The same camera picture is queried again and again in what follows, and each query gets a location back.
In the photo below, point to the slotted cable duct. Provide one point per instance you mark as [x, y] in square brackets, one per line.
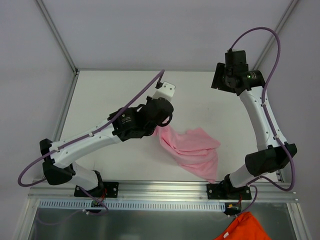
[130, 205]

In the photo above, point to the left aluminium frame post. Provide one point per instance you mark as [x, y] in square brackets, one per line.
[56, 35]

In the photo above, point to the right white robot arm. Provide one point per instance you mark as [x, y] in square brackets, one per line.
[273, 150]

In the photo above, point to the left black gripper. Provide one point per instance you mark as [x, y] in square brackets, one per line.
[155, 124]

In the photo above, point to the pink t shirt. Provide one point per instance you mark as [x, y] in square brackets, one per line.
[194, 150]

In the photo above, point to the aluminium mounting rail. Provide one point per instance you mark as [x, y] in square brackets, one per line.
[184, 191]

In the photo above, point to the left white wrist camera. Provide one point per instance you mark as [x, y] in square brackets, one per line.
[164, 90]

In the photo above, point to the orange t shirt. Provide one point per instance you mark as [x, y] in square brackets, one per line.
[244, 227]

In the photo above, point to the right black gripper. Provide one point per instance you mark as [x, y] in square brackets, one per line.
[217, 76]

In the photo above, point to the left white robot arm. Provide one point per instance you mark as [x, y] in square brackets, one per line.
[60, 166]

